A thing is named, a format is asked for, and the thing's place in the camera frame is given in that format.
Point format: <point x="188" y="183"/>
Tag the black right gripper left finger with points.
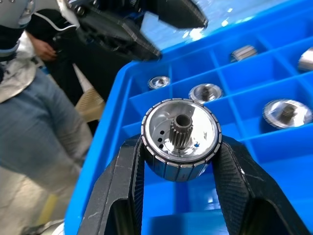
<point x="117" y="195"/>

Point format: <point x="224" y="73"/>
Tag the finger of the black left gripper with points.
<point x="181" y="12"/>
<point x="139" y="44"/>

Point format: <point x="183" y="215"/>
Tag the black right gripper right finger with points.
<point x="239" y="195"/>

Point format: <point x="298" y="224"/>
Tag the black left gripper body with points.
<point x="105" y="22"/>

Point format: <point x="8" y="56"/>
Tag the metal roller with gear shaft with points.
<point x="205" y="93"/>
<point x="284" y="113"/>
<point x="159" y="82"/>
<point x="171" y="169"/>

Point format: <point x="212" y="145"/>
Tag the blue compartment plastic tray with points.
<point x="269" y="151"/>

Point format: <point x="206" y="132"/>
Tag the bystander bare hand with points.
<point x="46" y="51"/>

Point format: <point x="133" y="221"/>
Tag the person in black clothes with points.
<point x="102" y="71"/>

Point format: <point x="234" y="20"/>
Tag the metal roller with ribbed rim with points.
<point x="305" y="60"/>
<point x="243" y="52"/>

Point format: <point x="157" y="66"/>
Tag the beige ribbed object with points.
<point x="90" y="105"/>

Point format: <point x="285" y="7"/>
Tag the person in blue jeans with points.
<point x="36" y="122"/>

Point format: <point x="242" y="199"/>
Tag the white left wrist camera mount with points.
<point x="69" y="14"/>

